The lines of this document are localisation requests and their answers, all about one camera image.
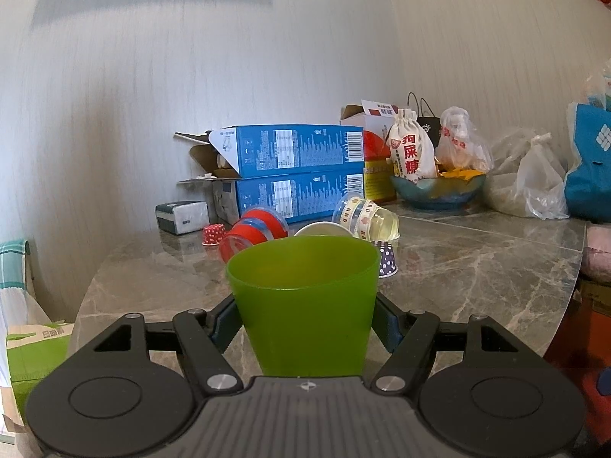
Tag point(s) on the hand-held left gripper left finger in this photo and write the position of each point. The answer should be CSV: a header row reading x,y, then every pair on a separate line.
x,y
220,330

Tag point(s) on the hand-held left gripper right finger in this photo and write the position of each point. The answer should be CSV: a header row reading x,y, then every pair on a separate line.
x,y
390,327

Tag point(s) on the green plastic cup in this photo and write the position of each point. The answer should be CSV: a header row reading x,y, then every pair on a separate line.
x,y
303,305

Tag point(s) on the purple polka-dot paper cup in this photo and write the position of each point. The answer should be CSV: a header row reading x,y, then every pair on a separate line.
x,y
387,260

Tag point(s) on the red polka-dot paper cup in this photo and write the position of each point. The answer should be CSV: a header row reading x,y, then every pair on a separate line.
x,y
213,235

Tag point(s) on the red plastic cup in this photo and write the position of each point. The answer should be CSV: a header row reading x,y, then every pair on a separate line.
x,y
253,231

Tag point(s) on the clear plastic cup with label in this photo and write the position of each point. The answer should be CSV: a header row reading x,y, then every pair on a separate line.
x,y
365,217

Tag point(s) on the tissue pack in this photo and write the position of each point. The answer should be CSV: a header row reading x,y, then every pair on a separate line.
x,y
181,217

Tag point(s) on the white round lid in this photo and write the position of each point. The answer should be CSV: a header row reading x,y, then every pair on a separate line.
x,y
320,229

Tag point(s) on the blue ceramic bowl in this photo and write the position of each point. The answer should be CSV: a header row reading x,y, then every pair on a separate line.
x,y
437,193

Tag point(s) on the blue carton box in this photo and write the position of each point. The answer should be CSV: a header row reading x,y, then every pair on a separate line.
x,y
296,195
291,148

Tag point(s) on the red and yellow box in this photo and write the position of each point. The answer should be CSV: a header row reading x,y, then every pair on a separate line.
x,y
378,171

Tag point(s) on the green and white bag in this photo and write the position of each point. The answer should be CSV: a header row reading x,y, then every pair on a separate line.
x,y
36,358

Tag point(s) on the clear plastic bag with print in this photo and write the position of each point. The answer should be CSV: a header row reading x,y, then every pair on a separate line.
x,y
460,145

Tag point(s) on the translucent white plastic bag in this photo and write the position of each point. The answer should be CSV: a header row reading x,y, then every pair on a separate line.
x,y
525,176

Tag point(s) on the black paper bag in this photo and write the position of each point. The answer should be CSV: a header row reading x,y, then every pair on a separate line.
x,y
428,121

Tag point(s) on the white carton with red label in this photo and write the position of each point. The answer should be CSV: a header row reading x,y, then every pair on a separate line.
x,y
367,114

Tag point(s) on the pink cloth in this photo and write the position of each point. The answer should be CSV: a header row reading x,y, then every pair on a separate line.
x,y
597,248

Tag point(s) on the blue shopping bag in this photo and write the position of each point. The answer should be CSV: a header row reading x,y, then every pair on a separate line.
x,y
589,167

